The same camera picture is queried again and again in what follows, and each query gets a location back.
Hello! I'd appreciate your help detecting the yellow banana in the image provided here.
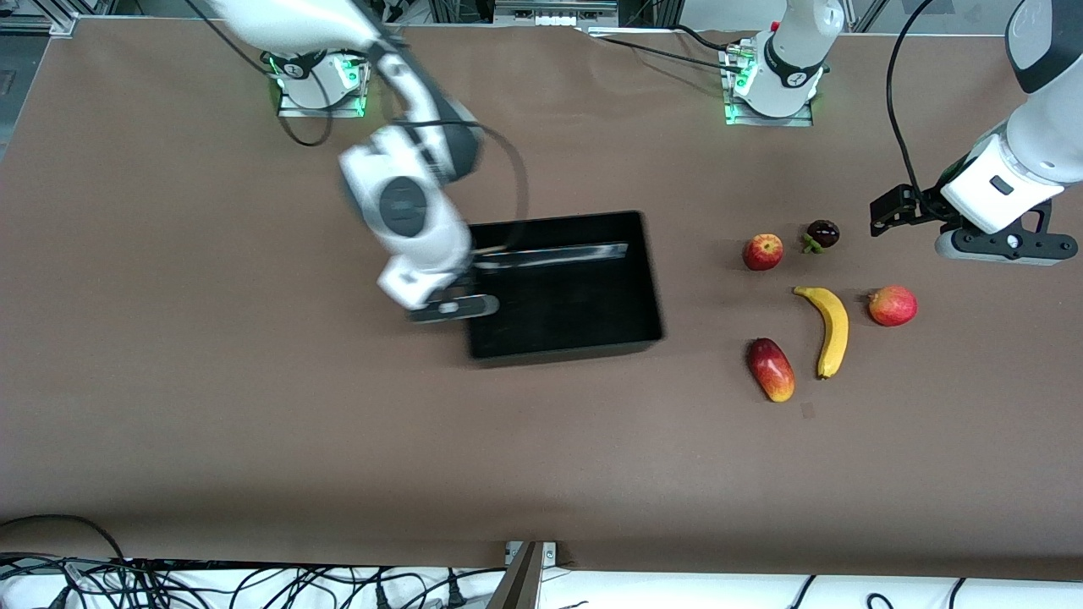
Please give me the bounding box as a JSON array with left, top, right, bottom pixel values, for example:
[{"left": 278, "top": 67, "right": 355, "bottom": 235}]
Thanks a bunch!
[{"left": 793, "top": 286, "right": 849, "bottom": 380}]

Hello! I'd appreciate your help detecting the small red apple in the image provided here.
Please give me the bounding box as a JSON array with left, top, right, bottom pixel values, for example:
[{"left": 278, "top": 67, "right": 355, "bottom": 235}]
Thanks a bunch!
[{"left": 744, "top": 234, "right": 784, "bottom": 272}]

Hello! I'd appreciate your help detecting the black plastic box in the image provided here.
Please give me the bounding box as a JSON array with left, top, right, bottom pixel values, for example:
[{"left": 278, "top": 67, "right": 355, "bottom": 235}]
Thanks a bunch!
[{"left": 464, "top": 210, "right": 667, "bottom": 366}]

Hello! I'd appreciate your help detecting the dark purple mangosteen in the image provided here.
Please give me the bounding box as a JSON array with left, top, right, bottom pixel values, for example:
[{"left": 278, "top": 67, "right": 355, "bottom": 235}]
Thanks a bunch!
[{"left": 802, "top": 219, "right": 841, "bottom": 255}]

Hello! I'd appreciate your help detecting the round red fruit with nub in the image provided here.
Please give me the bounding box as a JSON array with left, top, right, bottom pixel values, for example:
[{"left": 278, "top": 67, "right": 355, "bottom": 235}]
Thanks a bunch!
[{"left": 867, "top": 285, "right": 919, "bottom": 327}]

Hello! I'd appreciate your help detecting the red yellow mango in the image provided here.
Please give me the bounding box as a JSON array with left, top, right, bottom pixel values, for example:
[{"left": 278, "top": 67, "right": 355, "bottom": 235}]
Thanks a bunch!
[{"left": 746, "top": 337, "right": 796, "bottom": 403}]

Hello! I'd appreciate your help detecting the dark metal beam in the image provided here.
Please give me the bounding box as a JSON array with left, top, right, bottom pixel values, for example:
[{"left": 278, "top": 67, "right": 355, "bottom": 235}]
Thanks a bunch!
[{"left": 487, "top": 541, "right": 542, "bottom": 609}]

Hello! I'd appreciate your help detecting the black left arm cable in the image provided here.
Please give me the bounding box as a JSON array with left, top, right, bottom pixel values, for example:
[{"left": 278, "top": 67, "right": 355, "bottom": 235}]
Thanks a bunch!
[{"left": 885, "top": 0, "right": 940, "bottom": 204}]

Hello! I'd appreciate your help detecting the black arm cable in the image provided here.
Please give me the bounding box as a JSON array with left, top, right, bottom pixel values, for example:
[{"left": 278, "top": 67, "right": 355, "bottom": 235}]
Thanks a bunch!
[
  {"left": 885, "top": 0, "right": 940, "bottom": 204},
  {"left": 269, "top": 51, "right": 531, "bottom": 222}
]

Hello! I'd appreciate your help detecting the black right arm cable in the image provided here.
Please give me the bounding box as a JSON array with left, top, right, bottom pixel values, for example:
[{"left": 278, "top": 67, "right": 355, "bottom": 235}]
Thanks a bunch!
[{"left": 269, "top": 51, "right": 531, "bottom": 222}]

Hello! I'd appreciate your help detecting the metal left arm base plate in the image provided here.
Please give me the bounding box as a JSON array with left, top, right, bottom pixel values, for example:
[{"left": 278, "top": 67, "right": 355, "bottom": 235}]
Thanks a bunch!
[{"left": 723, "top": 47, "right": 815, "bottom": 128}]

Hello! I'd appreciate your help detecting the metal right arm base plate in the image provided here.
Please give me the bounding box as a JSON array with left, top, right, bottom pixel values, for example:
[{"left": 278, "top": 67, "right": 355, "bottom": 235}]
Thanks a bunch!
[{"left": 278, "top": 63, "right": 367, "bottom": 118}]

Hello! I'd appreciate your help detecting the black base cable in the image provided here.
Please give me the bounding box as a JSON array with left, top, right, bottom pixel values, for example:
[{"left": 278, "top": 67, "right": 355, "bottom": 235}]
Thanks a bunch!
[{"left": 584, "top": 25, "right": 745, "bottom": 77}]

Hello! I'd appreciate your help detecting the small metal bracket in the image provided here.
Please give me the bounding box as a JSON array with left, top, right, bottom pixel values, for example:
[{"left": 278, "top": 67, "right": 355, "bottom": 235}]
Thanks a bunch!
[{"left": 505, "top": 541, "right": 558, "bottom": 566}]

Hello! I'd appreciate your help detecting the aluminium frame structure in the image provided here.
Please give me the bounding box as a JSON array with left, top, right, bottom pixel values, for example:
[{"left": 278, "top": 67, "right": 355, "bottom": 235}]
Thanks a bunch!
[{"left": 427, "top": 0, "right": 686, "bottom": 33}]

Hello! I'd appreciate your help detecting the black looping cable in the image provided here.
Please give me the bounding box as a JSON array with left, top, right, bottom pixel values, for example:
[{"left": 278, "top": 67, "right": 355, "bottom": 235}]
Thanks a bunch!
[{"left": 0, "top": 514, "right": 128, "bottom": 563}]

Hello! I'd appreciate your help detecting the tangle of black cables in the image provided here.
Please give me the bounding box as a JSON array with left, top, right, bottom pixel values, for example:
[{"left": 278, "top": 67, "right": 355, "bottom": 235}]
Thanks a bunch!
[{"left": 0, "top": 554, "right": 475, "bottom": 609}]

